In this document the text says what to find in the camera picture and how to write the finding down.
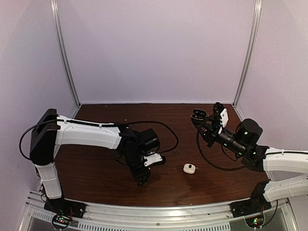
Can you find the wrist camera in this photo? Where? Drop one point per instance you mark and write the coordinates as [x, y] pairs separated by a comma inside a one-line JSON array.
[[222, 113], [154, 159]]

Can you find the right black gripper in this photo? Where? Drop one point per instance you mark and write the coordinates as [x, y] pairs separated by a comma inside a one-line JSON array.
[[211, 130]]

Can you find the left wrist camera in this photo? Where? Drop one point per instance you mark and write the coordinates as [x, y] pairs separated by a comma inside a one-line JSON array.
[[154, 159]]

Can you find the right circuit board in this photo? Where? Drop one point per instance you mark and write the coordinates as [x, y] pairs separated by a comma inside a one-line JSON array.
[[254, 222]]

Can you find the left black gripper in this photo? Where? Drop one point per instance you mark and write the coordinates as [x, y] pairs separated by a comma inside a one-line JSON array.
[[138, 175]]

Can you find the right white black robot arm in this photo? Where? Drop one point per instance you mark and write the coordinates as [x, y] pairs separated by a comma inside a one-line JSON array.
[[287, 170]]

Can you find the left aluminium frame post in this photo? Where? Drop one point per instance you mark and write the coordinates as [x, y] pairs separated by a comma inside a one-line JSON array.
[[62, 50]]

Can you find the aluminium frame post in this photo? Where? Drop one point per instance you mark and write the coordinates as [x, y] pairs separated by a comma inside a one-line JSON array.
[[62, 50], [256, 18]]

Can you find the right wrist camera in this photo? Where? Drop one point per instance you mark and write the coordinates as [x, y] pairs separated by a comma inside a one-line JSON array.
[[222, 113]]

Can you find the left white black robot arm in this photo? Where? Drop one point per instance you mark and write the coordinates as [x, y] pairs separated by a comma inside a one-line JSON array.
[[55, 130]]

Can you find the white earbud charging case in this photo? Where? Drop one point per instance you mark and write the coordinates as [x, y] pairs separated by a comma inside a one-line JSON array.
[[189, 168]]

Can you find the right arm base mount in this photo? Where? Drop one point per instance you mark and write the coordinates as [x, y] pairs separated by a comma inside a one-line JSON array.
[[249, 206]]

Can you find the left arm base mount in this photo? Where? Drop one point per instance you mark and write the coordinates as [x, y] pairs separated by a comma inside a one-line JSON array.
[[65, 207]]

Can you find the right aluminium frame post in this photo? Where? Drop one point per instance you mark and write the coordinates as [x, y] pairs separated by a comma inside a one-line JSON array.
[[256, 18]]

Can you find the black earbud charging case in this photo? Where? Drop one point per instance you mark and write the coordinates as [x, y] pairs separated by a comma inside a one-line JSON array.
[[198, 115]]

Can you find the aluminium front rail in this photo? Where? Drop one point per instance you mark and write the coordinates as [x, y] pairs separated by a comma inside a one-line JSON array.
[[101, 217]]

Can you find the left circuit board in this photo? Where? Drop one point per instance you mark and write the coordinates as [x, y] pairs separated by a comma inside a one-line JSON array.
[[60, 222]]

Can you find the circuit board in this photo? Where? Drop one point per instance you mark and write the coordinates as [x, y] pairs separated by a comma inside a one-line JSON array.
[[60, 222], [254, 222]]

